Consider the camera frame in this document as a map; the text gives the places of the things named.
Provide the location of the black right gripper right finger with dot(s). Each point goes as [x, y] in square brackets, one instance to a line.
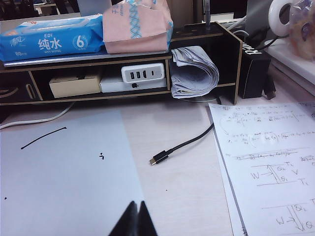
[146, 223]

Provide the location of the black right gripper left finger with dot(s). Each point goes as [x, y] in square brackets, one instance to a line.
[126, 223]

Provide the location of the handwritten notes paper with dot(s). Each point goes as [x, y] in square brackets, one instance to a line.
[258, 159]

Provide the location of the white paper sheet ink marks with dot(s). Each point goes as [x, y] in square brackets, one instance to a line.
[61, 184]

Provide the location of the flat white box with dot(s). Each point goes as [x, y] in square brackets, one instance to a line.
[110, 86]

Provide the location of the beige cardboard box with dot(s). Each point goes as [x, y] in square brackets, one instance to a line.
[73, 86]

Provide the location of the white multiport charger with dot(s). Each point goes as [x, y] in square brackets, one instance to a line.
[142, 72]

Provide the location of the folded printed papers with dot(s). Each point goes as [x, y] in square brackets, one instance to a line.
[194, 78]

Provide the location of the grey flat tablet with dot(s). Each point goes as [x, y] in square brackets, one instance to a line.
[86, 58]

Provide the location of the black organizer drawer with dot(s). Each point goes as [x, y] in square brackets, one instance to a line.
[14, 83]

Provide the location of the black cardboard box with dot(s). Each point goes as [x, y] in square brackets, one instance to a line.
[253, 73]

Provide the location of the wooden desk organizer shelf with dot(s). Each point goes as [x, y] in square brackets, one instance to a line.
[233, 61]

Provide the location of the pink tissue pack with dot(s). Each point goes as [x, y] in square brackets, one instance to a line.
[133, 32]

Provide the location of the blue wet wipes pack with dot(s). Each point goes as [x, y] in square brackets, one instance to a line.
[49, 41]

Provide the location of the clear capped pen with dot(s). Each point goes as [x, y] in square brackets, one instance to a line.
[208, 14]

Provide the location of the light grey stand column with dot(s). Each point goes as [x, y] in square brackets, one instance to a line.
[93, 7]

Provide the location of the silver monitor stand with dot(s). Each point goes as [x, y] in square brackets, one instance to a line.
[256, 14]

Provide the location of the clear printed plastic bag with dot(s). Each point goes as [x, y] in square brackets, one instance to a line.
[305, 37]

